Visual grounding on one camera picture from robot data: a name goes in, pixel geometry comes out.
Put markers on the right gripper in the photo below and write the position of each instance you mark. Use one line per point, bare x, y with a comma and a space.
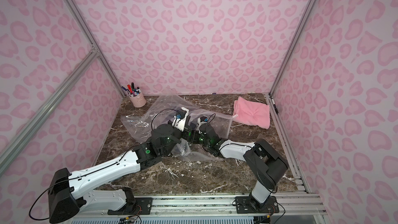
199, 129

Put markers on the pink pen holder cup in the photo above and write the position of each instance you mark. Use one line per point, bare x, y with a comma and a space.
138, 100

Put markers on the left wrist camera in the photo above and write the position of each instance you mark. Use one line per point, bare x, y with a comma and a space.
181, 113

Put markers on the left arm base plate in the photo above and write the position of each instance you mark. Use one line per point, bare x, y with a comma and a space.
133, 205

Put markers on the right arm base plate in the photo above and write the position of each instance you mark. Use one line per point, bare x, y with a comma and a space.
248, 205

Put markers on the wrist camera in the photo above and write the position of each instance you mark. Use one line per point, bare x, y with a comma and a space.
202, 120
181, 113

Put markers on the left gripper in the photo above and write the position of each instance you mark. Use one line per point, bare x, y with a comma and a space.
187, 127

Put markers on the aluminium corner post left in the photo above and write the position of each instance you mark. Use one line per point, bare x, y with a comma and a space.
88, 34

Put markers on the aluminium front rail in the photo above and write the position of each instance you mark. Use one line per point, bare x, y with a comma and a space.
295, 207

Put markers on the pink fluffy blanket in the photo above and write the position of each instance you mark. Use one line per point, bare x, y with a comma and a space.
251, 113

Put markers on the aluminium corner post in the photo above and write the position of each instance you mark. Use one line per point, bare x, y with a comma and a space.
88, 34
304, 19

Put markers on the aluminium corner post right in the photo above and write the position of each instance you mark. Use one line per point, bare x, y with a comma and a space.
304, 19

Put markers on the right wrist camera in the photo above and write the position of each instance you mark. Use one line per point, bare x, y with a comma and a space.
202, 120

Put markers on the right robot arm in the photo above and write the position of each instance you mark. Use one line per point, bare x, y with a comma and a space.
266, 163

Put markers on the clear plastic vacuum bag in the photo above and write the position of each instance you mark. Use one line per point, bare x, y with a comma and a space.
164, 109

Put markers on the red marker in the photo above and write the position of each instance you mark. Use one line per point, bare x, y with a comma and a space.
130, 89

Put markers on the aluminium diagonal brace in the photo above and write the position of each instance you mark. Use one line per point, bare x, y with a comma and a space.
21, 140

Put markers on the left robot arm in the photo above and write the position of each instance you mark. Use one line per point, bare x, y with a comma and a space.
68, 192

